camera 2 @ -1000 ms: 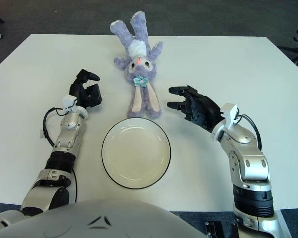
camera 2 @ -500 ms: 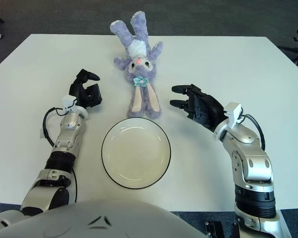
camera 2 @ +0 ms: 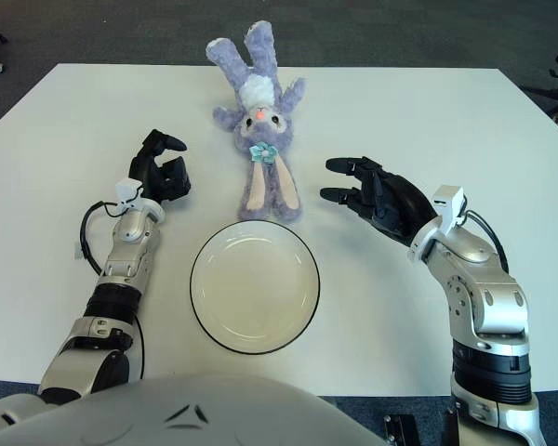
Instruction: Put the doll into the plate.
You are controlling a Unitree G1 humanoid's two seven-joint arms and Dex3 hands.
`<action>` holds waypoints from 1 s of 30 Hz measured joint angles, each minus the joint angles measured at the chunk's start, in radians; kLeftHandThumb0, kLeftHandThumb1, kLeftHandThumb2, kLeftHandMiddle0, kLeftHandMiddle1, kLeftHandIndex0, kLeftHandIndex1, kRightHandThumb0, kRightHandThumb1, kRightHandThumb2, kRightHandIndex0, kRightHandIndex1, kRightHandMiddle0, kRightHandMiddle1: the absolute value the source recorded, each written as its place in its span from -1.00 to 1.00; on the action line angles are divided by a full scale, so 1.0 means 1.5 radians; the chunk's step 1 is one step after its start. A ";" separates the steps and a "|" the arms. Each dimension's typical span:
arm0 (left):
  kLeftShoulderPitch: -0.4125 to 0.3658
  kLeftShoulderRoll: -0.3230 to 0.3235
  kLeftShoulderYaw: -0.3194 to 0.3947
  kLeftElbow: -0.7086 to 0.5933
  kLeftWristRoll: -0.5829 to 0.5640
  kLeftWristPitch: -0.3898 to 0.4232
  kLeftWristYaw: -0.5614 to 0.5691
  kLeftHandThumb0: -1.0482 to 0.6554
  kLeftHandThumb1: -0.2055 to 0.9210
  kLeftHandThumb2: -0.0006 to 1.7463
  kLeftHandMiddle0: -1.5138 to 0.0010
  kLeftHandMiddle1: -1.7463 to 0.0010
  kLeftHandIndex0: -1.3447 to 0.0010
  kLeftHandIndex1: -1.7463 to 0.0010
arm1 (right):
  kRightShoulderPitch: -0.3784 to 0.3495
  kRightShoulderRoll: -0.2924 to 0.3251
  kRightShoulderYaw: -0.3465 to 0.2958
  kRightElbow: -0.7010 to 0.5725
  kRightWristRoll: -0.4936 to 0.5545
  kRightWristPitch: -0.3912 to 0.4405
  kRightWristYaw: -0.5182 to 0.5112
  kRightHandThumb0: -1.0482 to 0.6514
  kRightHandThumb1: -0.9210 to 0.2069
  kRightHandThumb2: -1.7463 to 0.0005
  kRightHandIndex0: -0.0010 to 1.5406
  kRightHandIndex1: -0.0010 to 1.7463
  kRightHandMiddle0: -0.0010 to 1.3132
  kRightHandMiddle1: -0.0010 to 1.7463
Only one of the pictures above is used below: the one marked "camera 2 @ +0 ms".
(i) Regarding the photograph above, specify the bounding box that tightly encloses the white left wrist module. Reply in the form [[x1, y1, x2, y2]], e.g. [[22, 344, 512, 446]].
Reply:
[[114, 178, 144, 205]]

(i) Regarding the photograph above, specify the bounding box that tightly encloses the white plate black rim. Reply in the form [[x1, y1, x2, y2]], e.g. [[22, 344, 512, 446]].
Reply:
[[189, 220, 321, 357]]

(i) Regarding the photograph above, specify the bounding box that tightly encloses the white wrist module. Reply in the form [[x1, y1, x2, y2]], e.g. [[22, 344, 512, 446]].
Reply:
[[432, 184, 469, 236], [114, 178, 144, 205]]

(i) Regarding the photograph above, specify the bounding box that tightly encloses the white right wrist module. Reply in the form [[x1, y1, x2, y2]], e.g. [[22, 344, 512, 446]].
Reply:
[[432, 184, 469, 236]]

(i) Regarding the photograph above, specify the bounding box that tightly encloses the grey robot torso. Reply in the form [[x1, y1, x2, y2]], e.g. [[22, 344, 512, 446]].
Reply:
[[0, 374, 387, 446]]

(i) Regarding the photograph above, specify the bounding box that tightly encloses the black metal bracket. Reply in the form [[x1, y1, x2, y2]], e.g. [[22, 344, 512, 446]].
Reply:
[[383, 412, 419, 446]]

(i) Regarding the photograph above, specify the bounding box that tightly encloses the purple plush bunny doll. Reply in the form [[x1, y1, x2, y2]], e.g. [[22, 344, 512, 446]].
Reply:
[[206, 20, 308, 223]]

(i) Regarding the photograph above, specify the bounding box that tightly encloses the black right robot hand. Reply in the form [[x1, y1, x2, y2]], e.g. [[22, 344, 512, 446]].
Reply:
[[319, 155, 438, 242]]

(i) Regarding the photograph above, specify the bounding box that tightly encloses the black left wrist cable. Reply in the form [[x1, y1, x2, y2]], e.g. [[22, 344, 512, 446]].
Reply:
[[78, 200, 125, 275]]

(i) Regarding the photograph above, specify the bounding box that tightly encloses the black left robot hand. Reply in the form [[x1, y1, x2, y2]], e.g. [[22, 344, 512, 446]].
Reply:
[[127, 129, 193, 205]]

